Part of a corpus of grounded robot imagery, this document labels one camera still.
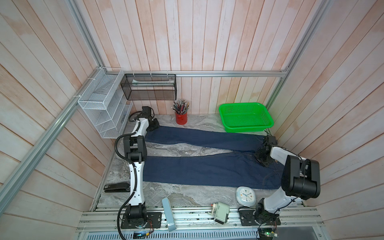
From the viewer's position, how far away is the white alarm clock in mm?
781

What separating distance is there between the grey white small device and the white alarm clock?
0.26 ft

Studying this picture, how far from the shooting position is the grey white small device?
0.71m
